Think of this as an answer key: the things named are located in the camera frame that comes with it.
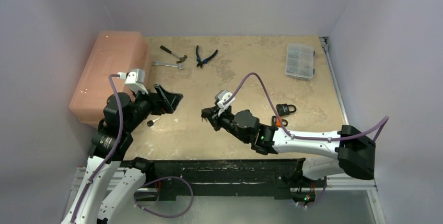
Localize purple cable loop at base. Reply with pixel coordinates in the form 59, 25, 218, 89
133, 176, 194, 219

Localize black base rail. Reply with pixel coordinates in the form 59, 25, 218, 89
119, 158, 307, 202

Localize small black-handled hammer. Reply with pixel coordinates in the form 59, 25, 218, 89
160, 45, 188, 64

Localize orange black Opel padlock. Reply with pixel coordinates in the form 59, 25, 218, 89
271, 116, 288, 127

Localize blue-black handled pliers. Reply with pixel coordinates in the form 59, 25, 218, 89
195, 45, 219, 68

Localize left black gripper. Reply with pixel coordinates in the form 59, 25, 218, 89
125, 83, 182, 131

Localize single black-head key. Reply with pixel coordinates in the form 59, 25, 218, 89
147, 117, 160, 127

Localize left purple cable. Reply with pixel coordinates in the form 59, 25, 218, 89
69, 74, 125, 223

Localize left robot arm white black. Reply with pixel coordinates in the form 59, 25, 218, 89
62, 84, 183, 223

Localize silver open-end wrench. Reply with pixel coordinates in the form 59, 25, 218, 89
152, 61, 184, 70

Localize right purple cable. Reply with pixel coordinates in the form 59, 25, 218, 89
230, 73, 390, 143

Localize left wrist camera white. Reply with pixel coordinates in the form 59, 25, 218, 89
117, 68, 149, 95

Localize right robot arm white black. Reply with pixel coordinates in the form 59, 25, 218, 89
201, 107, 376, 186

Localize clear plastic screw organizer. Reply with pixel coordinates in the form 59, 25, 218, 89
285, 43, 315, 80

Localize pink plastic toolbox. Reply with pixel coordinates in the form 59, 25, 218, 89
69, 31, 151, 129

